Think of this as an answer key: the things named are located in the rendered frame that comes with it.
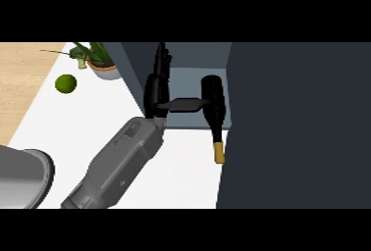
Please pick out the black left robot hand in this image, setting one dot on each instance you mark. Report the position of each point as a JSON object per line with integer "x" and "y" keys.
{"x": 156, "y": 91}

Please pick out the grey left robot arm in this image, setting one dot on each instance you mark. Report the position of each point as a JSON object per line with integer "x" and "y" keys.
{"x": 119, "y": 163}

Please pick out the grey cabinet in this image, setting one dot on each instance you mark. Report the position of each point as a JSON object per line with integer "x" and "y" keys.
{"x": 192, "y": 75}

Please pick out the black wine bottle gold cap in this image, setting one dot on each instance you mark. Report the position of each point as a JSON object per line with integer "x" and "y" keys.
{"x": 212, "y": 108}

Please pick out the dark grey cabinet door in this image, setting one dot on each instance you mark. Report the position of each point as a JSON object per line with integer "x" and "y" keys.
{"x": 294, "y": 125}

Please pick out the potted green plant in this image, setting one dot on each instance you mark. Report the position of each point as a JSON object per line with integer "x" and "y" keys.
{"x": 100, "y": 62}

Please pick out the green lime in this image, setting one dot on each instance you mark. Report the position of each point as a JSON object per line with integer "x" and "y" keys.
{"x": 65, "y": 83}

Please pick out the green broccoli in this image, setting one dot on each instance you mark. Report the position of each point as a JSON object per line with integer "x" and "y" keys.
{"x": 78, "y": 56}

